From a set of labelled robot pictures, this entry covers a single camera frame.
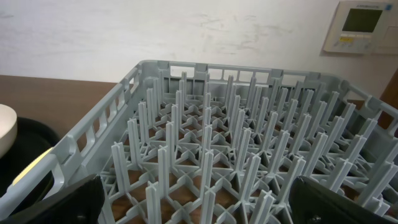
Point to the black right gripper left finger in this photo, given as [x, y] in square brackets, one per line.
[81, 202]

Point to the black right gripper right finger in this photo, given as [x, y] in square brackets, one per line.
[311, 202]

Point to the large cream bowl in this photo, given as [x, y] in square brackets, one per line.
[8, 128]

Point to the grey dishwasher rack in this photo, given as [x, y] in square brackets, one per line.
[190, 142]

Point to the yellow plastic spoon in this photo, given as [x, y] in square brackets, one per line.
[30, 166]

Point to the round black tray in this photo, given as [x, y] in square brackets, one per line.
[33, 138]

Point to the wall control panel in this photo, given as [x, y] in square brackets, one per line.
[363, 27]

